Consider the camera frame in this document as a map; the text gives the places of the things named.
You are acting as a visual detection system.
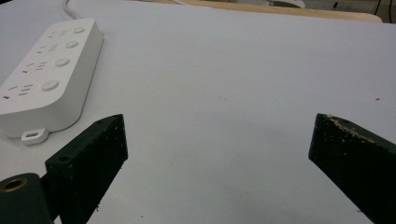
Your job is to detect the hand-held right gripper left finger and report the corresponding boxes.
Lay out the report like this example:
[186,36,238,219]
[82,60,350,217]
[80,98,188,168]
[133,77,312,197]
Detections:
[44,113,129,224]

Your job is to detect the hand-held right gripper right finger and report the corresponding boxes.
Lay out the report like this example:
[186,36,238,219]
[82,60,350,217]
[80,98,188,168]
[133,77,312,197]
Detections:
[307,112,396,224]

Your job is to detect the white power strip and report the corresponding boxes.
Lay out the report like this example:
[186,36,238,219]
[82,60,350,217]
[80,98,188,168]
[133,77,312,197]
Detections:
[0,18,105,147]

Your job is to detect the white object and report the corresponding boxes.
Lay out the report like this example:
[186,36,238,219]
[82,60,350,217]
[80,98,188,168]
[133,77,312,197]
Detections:
[270,0,306,9]

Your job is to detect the black cable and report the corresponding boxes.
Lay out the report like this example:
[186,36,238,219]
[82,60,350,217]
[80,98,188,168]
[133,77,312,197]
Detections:
[373,0,394,23]

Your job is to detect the white power strip cable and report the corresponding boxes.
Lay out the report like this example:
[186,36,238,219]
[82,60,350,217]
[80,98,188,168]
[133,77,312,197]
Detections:
[62,0,82,21]

